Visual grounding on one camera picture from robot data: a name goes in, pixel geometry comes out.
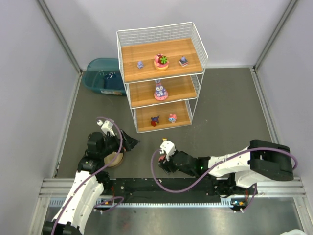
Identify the purple bunny pink donut toy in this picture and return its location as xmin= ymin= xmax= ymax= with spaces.
xmin=154 ymin=79 xmax=168 ymax=101

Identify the white wire wooden shelf rack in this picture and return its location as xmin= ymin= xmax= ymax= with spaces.
xmin=116 ymin=22 xmax=208 ymax=133

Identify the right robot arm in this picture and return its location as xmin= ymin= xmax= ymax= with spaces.
xmin=155 ymin=139 xmax=298 ymax=193

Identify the dark blue object in bin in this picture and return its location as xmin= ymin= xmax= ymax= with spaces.
xmin=104 ymin=72 xmax=116 ymax=80

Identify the tan overturned bowl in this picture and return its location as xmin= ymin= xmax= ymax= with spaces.
xmin=104 ymin=152 xmax=124 ymax=168

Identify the small purple cake toy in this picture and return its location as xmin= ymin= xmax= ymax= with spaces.
xmin=179 ymin=56 xmax=188 ymax=67

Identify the blue stitch toy figure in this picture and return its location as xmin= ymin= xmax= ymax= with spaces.
xmin=150 ymin=115 xmax=160 ymax=127

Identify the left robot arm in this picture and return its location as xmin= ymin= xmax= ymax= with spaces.
xmin=42 ymin=130 xmax=139 ymax=235

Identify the small purple blob toy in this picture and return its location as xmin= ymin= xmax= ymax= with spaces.
xmin=137 ymin=61 xmax=144 ymax=69

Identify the pink melody toy on shelf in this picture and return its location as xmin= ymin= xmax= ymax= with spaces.
xmin=168 ymin=113 xmax=177 ymax=123

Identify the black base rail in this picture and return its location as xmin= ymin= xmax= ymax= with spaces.
xmin=107 ymin=178 xmax=233 ymax=204

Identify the teal plastic bin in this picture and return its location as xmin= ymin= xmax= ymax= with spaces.
xmin=82 ymin=58 xmax=126 ymax=96

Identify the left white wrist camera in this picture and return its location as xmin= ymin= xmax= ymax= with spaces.
xmin=97 ymin=119 xmax=115 ymax=136

